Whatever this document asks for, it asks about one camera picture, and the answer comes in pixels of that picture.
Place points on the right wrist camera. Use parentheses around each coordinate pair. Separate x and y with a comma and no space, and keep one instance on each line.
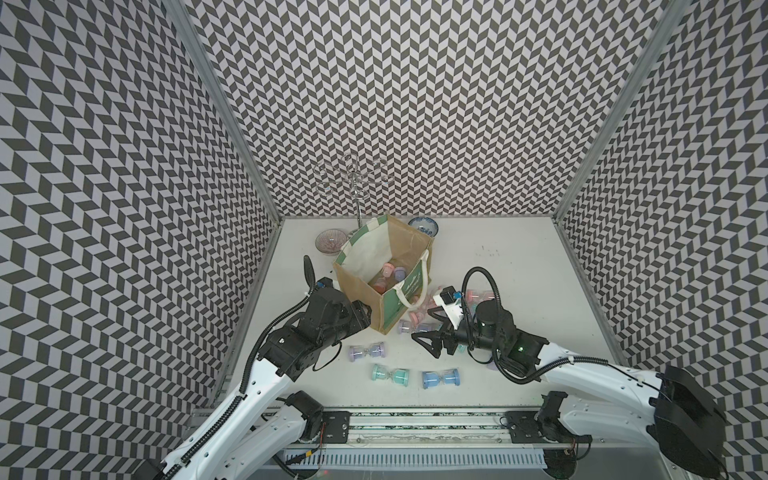
(451,302)

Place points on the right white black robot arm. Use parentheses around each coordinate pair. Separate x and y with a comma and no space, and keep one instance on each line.
(592,398)

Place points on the purple hourglass beside bag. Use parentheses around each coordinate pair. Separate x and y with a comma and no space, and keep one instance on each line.
(409,327)

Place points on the pink glass bowl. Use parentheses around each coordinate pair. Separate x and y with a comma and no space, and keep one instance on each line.
(331,241)

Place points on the teal hourglass front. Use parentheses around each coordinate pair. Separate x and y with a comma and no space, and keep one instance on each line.
(397,376)

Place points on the blue white ceramic bowl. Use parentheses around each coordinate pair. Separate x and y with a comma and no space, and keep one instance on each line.
(425,225)

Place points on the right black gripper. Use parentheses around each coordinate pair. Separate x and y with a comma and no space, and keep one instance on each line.
(436,338)

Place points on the pink hourglass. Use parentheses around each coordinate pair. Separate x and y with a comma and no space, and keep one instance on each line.
(385,279)
(474,296)

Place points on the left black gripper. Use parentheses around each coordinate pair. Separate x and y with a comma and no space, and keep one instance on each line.
(356,315)

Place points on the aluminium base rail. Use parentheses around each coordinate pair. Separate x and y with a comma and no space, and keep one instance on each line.
(420,427)

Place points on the silver wire tree stand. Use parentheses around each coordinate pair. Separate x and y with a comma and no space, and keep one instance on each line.
(351,174)

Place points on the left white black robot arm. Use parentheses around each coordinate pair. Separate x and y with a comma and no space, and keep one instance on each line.
(229,444)

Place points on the brown green canvas bag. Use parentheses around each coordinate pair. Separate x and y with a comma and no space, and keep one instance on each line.
(380,240)

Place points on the blue hourglass front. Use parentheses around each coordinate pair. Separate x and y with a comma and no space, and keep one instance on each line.
(432,379)

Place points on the purple hourglass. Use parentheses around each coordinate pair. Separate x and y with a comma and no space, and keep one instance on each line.
(409,327)
(375,350)

